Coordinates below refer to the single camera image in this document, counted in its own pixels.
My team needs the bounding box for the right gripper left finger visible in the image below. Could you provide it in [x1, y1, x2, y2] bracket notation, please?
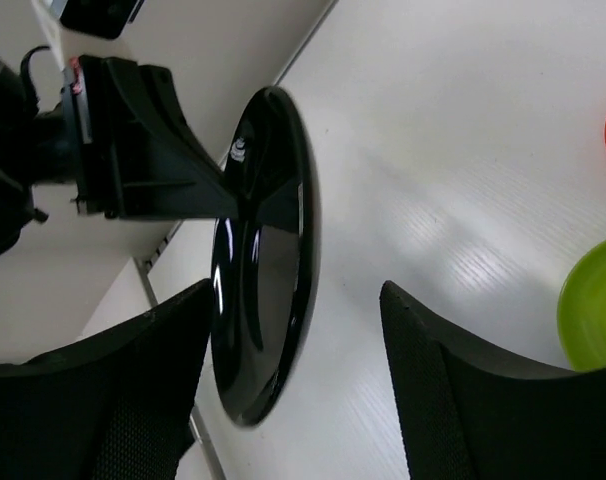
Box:
[0, 279, 214, 479]

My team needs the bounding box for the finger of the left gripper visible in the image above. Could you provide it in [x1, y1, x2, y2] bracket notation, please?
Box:
[260, 179, 301, 235]

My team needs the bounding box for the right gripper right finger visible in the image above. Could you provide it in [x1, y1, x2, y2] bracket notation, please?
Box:
[379, 281, 606, 479]

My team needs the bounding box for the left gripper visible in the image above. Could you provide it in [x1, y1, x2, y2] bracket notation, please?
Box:
[0, 44, 244, 264]

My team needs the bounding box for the black plate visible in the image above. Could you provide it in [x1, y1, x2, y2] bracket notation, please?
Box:
[210, 86, 321, 428]

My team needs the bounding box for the green plate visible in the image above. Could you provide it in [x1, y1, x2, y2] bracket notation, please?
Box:
[556, 240, 606, 372]

